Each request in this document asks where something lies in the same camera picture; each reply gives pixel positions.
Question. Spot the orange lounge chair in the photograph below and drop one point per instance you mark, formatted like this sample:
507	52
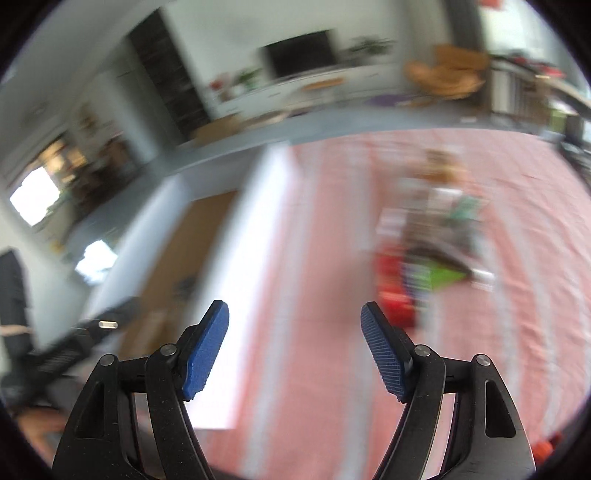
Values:
448	69

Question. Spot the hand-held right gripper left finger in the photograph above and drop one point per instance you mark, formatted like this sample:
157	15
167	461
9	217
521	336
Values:
207	350

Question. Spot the dark tall display cabinet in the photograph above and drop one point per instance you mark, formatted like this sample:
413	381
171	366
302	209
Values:
171	78

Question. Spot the wooden top stool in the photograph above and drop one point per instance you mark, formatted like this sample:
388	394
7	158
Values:
323	83

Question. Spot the lime green snack packet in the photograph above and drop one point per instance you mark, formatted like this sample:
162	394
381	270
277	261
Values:
445	277

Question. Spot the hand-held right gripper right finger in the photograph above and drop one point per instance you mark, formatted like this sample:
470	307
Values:
383	350

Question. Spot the green potted plant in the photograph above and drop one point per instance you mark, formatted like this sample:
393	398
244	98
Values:
249	77

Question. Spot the red flower plant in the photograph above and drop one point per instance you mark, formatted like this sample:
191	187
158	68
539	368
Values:
219	86

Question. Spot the green bin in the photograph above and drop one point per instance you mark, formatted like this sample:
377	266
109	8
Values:
556	116

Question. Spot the white television cabinet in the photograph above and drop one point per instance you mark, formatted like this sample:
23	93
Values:
300	90

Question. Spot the leafy plant in white pot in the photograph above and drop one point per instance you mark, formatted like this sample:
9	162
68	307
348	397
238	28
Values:
369	46

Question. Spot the white board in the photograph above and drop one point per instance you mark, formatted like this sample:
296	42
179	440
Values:
258	277

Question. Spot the black flat television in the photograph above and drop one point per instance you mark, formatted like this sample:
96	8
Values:
300	53

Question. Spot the purple floor mat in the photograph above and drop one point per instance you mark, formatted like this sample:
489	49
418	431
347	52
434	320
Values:
390	99

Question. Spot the dark green snack packet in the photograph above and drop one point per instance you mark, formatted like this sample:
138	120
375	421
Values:
466	208

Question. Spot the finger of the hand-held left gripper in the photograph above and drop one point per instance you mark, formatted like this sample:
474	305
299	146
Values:
104	321

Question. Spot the small red object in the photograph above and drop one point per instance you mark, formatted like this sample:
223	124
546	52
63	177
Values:
545	448

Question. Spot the person's left forearm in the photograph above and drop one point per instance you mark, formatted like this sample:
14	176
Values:
39	422

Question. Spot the red snack packet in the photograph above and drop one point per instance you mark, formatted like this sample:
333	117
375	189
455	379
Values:
392	286

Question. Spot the striped orange grey tablecloth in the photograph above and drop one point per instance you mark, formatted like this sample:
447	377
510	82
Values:
485	332

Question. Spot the clear bag of brown bars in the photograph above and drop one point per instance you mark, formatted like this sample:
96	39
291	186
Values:
415	221

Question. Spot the clear bag of bread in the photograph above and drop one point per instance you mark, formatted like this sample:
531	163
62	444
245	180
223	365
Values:
438	168

